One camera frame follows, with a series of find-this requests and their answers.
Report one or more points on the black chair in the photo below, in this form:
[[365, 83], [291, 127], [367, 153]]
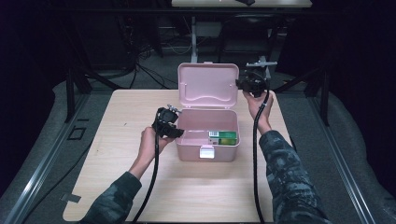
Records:
[[246, 40]]

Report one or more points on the person's left hand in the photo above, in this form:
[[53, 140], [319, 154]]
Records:
[[152, 146]]

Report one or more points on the white-legged desk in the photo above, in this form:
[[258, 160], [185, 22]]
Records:
[[193, 37]]

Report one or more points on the person's right hand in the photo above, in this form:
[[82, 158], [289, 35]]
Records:
[[261, 109]]

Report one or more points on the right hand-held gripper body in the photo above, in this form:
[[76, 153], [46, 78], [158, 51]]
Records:
[[257, 82]]

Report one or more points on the green and white medicine box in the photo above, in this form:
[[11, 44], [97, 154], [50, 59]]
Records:
[[224, 137]]

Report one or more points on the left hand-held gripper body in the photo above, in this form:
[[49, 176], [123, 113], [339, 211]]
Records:
[[166, 119]]

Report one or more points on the grey tape strip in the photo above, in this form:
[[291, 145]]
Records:
[[71, 197]]

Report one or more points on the pink plastic storage box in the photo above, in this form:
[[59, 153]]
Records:
[[207, 124]]

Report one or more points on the aluminium floor rail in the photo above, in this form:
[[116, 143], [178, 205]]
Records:
[[40, 174], [342, 161]]

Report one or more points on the black device on desk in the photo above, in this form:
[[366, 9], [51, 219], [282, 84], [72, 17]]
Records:
[[246, 2]]

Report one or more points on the black metal frame stand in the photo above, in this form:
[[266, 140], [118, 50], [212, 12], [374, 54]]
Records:
[[71, 93], [323, 93]]

